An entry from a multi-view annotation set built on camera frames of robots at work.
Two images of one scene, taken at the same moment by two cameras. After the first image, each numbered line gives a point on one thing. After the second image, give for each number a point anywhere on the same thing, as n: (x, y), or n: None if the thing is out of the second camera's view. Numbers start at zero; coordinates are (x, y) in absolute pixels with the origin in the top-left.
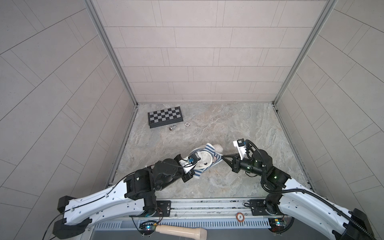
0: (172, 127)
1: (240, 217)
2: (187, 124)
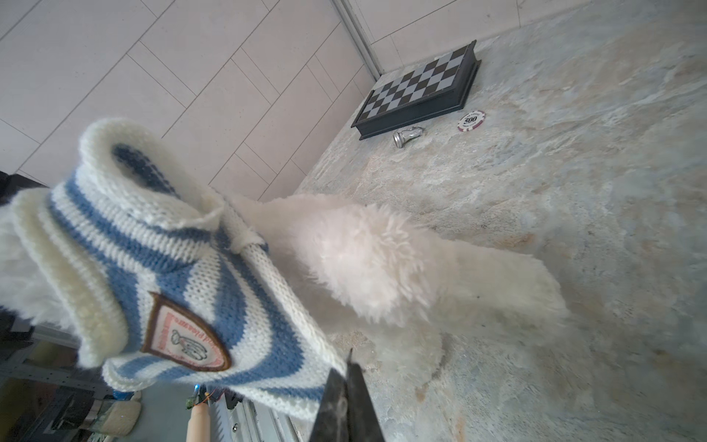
0: (399, 137)
1: None
2: (470, 121)
